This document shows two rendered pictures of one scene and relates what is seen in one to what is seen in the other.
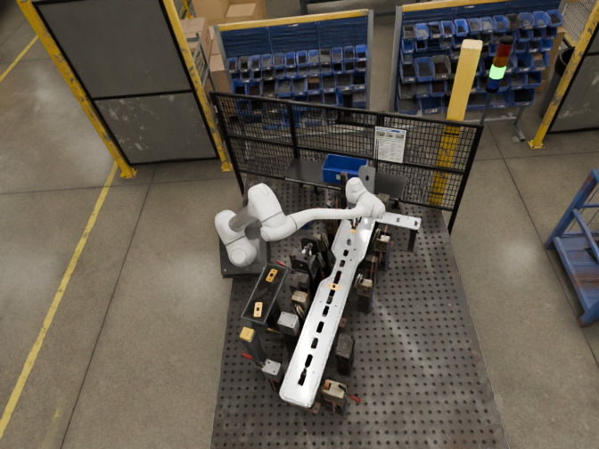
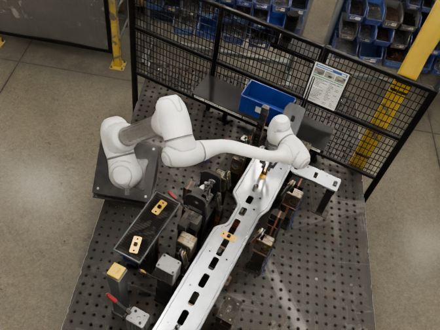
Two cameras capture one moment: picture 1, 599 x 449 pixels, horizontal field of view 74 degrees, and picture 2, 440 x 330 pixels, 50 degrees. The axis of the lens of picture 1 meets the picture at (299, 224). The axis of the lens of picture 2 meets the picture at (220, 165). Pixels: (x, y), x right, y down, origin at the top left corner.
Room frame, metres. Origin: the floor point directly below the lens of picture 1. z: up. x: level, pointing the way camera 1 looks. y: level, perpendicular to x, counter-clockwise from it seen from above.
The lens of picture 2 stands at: (0.05, 0.17, 3.09)
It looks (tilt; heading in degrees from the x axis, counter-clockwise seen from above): 52 degrees down; 350
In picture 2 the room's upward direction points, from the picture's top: 11 degrees clockwise
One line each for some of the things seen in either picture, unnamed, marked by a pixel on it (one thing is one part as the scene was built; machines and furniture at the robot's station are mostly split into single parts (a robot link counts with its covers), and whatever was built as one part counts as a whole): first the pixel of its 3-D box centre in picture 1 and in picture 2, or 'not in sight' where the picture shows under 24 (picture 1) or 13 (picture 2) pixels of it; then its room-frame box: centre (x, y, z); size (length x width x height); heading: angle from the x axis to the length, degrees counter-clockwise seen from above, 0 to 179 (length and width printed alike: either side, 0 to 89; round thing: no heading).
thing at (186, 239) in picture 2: (303, 311); (185, 257); (1.15, 0.07, 0.89); 0.13 x 0.11 x 0.38; 62
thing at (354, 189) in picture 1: (356, 191); (279, 130); (1.62, -0.37, 1.38); 0.13 x 0.11 x 0.16; 29
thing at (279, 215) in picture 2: (371, 270); (272, 226); (1.38, -0.42, 0.84); 0.11 x 0.08 x 0.29; 62
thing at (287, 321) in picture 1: (291, 334); (167, 281); (1.00, 0.16, 0.90); 0.13 x 0.10 x 0.41; 62
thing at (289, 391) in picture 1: (334, 289); (228, 240); (1.20, -0.14, 1.00); 1.38 x 0.22 x 0.02; 152
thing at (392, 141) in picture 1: (389, 144); (325, 86); (2.07, -0.71, 1.30); 0.23 x 0.02 x 0.31; 62
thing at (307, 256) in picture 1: (308, 270); (201, 210); (1.40, -0.01, 0.94); 0.18 x 0.13 x 0.49; 152
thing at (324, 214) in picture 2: (413, 237); (326, 198); (1.59, -0.77, 0.84); 0.11 x 0.06 x 0.29; 62
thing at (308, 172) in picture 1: (343, 178); (262, 112); (2.11, -0.38, 1.01); 0.90 x 0.22 x 0.03; 62
